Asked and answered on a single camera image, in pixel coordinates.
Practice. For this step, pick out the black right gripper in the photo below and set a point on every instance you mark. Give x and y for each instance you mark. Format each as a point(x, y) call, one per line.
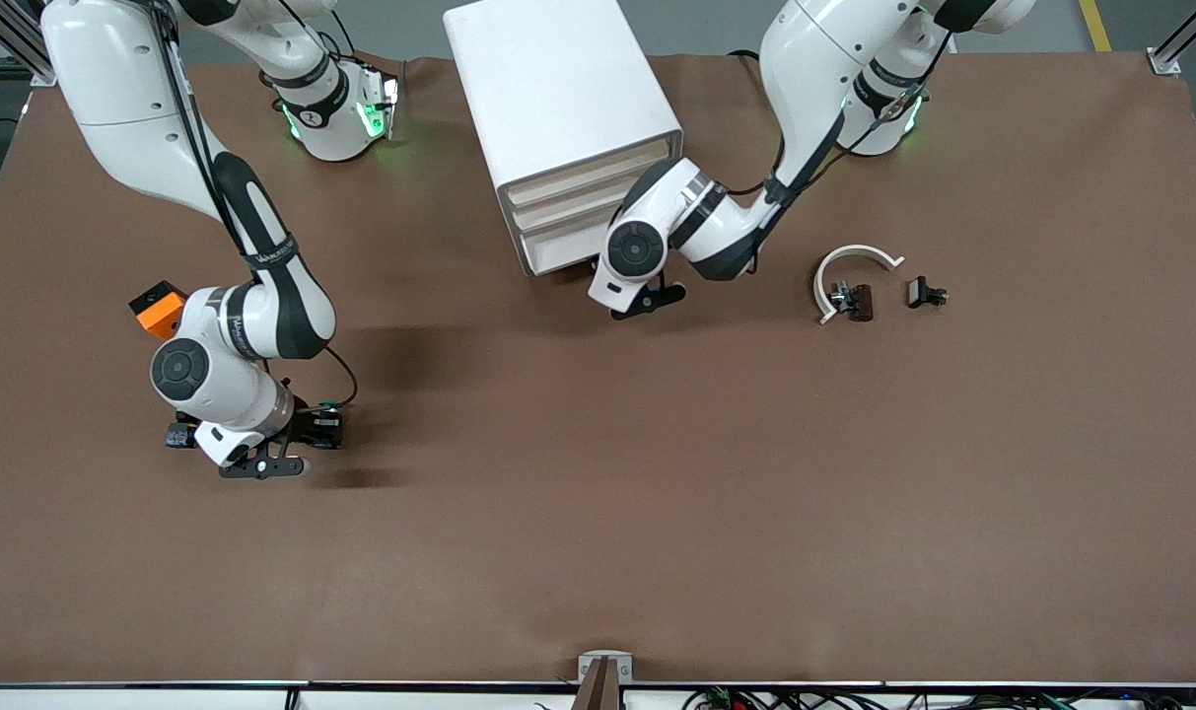
point(314, 424)

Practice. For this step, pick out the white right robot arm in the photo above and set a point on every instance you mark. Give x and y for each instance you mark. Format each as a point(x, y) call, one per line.
point(134, 118)

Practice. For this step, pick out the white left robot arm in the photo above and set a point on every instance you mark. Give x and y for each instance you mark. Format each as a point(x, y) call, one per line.
point(805, 59)

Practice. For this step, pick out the yellow push button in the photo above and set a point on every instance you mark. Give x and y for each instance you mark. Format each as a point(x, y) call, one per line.
point(178, 436)

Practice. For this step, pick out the orange button box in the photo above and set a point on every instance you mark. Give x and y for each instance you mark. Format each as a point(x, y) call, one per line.
point(156, 311)

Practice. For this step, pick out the brown table mat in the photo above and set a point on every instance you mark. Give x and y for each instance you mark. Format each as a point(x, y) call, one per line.
point(598, 493)

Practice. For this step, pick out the dark brown small component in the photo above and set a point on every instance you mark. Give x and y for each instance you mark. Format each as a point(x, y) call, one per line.
point(861, 302)

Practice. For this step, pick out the black small clip component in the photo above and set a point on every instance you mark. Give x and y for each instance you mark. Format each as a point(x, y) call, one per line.
point(921, 292)

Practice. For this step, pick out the grey metal edge bracket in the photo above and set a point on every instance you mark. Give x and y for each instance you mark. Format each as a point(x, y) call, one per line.
point(588, 663)

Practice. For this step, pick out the aluminium frame profile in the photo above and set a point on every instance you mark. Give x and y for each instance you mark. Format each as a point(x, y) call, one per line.
point(1164, 64)
point(34, 74)

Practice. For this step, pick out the white curved plastic bracket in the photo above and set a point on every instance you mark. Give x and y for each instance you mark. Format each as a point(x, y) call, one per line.
point(859, 249)

